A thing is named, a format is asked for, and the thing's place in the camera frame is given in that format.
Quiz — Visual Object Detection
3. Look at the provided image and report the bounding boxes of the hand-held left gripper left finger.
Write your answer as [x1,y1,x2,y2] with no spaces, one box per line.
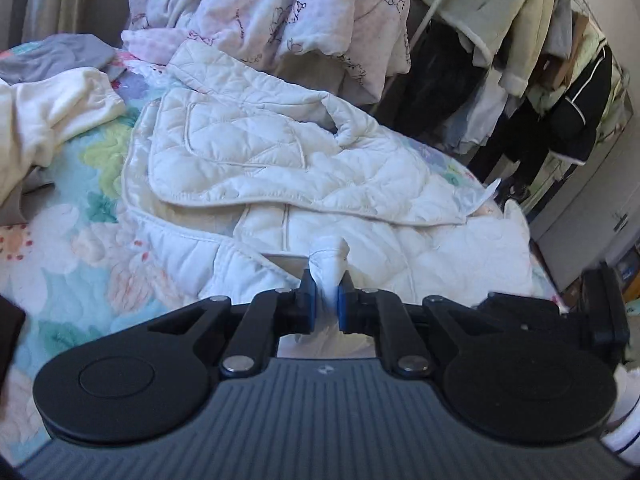
[147,269,318,380]

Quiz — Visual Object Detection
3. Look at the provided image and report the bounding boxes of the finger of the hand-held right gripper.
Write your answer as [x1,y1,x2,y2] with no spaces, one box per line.
[475,265,632,362]

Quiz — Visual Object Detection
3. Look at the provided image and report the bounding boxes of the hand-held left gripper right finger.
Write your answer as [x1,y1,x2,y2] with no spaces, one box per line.
[337,276,501,378]

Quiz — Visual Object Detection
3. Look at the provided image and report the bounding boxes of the white quilted jacket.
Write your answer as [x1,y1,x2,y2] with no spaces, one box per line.
[120,40,546,351]

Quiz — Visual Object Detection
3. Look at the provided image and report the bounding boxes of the white clothes rack pole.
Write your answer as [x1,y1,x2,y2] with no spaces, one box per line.
[377,0,468,111]

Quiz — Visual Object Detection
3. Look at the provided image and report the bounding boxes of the white door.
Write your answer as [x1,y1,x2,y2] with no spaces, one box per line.
[530,155,640,291]

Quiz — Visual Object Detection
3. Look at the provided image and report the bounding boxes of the black hanging pants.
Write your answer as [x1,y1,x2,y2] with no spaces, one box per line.
[470,100,546,186]
[390,20,483,153]

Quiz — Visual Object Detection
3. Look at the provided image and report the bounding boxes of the white hanging garment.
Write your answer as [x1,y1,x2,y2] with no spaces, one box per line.
[440,80,511,156]

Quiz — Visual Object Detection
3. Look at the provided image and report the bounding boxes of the black jacket with white piping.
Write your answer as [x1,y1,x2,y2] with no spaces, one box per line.
[520,42,613,166]

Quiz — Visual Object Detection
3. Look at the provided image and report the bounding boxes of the light green hanging garment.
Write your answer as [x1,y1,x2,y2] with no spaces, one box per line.
[525,80,557,113]

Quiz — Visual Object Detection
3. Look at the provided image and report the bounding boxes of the floral bed quilt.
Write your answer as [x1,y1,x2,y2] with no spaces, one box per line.
[0,42,571,466]

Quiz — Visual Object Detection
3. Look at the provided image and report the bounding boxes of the dark cloth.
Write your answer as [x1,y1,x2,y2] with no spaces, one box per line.
[0,295,27,378]

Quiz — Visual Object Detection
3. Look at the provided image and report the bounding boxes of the pink floral comforter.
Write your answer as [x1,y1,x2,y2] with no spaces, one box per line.
[120,0,413,106]

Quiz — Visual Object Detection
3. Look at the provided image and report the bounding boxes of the cream fleece jacket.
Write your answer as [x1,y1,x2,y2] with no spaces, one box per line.
[410,0,558,96]

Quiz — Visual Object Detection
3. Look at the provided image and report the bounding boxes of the cream sweatshirt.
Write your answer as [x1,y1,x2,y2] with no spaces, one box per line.
[0,66,127,211]

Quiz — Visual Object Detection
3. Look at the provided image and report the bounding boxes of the grey garment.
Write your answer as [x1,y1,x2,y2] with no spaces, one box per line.
[0,34,118,85]

